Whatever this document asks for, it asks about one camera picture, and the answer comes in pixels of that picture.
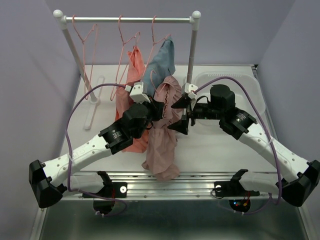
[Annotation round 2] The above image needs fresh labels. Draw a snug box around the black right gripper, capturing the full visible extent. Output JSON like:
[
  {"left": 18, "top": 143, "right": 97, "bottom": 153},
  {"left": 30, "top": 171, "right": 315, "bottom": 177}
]
[{"left": 167, "top": 96, "right": 224, "bottom": 135}]

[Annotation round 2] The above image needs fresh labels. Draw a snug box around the coral orange skirt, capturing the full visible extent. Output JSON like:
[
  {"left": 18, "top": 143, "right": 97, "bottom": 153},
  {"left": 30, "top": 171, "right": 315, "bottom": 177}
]
[{"left": 115, "top": 46, "right": 149, "bottom": 154}]

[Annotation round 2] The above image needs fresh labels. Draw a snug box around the pink hanger of coral skirt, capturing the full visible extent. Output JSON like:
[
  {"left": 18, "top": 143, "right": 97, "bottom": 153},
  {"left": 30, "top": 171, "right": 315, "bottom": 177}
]
[{"left": 110, "top": 15, "right": 142, "bottom": 102}]

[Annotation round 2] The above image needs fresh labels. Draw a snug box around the blue denim skirt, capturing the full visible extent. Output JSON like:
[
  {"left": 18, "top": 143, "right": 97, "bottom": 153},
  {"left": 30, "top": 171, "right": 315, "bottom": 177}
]
[{"left": 142, "top": 37, "right": 176, "bottom": 96}]

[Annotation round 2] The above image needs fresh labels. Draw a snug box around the dusty pink pleated skirt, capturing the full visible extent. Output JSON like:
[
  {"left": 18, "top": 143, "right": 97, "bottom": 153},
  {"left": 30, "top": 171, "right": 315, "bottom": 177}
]
[{"left": 142, "top": 76, "right": 182, "bottom": 182}]

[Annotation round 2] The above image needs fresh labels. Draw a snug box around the pink hanger of denim skirt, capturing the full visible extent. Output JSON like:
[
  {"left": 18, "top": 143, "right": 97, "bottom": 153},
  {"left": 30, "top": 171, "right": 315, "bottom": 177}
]
[{"left": 151, "top": 15, "right": 171, "bottom": 47}]

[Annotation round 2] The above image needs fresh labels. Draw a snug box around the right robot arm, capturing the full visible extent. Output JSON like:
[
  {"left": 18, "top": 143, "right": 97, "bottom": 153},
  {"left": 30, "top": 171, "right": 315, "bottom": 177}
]
[{"left": 169, "top": 84, "right": 320, "bottom": 207}]

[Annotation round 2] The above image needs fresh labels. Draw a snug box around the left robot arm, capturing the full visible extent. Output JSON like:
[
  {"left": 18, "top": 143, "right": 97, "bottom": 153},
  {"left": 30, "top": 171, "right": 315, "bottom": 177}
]
[{"left": 28, "top": 97, "right": 165, "bottom": 209}]

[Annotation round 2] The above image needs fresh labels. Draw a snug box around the white clothes rack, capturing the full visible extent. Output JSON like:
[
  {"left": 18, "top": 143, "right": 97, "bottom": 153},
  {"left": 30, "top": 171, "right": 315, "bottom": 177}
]
[{"left": 53, "top": 9, "right": 202, "bottom": 131}]

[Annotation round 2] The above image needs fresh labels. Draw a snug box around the white plastic laundry basket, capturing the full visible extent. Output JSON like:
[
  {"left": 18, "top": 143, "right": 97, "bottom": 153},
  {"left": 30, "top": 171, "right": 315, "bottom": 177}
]
[{"left": 193, "top": 71, "right": 266, "bottom": 117}]

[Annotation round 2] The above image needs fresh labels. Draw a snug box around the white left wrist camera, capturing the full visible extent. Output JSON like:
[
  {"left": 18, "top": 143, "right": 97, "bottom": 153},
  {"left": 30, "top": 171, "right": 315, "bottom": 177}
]
[{"left": 129, "top": 81, "right": 151, "bottom": 104}]

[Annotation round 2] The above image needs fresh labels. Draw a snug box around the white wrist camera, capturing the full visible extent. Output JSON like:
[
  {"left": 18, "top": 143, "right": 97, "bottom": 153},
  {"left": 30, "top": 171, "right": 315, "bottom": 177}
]
[
  {"left": 182, "top": 82, "right": 198, "bottom": 100},
  {"left": 129, "top": 81, "right": 151, "bottom": 104}
]

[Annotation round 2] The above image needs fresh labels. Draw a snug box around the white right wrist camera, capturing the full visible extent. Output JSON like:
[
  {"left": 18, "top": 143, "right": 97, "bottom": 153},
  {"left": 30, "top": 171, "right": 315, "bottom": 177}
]
[{"left": 182, "top": 82, "right": 198, "bottom": 100}]

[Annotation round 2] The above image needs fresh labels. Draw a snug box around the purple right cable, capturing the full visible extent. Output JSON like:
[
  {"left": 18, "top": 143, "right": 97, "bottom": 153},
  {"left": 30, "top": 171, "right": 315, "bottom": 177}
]
[{"left": 197, "top": 76, "right": 285, "bottom": 216}]

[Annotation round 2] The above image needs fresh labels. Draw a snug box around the aluminium mounting rail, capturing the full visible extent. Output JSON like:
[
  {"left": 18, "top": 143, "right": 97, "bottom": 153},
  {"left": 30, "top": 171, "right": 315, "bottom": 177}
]
[{"left": 71, "top": 171, "right": 268, "bottom": 201}]

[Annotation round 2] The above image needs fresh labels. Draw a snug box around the pink wire hanger far left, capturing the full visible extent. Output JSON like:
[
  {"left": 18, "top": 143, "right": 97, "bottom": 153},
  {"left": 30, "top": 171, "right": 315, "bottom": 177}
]
[{"left": 72, "top": 14, "right": 100, "bottom": 127}]

